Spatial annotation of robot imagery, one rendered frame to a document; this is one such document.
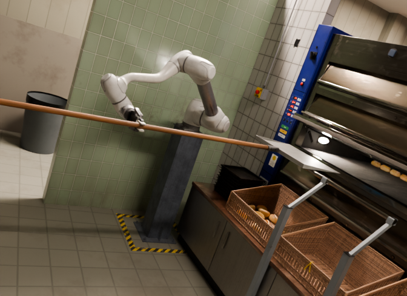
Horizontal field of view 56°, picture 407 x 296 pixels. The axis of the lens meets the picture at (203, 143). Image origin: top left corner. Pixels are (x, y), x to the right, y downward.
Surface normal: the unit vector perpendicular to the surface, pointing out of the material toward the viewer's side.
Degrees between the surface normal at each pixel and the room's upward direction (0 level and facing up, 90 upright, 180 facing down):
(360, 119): 70
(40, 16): 90
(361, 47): 90
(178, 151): 90
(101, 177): 90
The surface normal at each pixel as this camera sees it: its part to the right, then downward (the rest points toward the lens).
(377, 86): -0.67, -0.47
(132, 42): 0.45, 0.36
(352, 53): -0.83, -0.16
